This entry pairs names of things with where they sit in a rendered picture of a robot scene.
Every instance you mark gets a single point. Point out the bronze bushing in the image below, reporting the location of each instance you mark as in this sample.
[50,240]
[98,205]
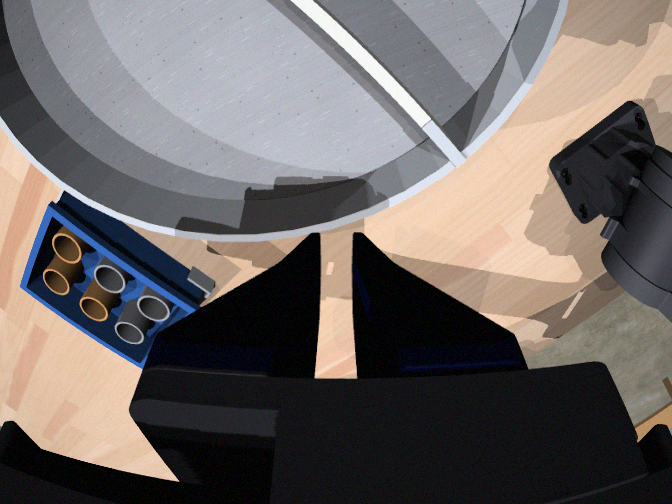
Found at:
[94,295]
[68,250]
[69,273]

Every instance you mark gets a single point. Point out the blue crate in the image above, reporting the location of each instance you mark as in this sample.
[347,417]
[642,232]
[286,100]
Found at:
[147,264]

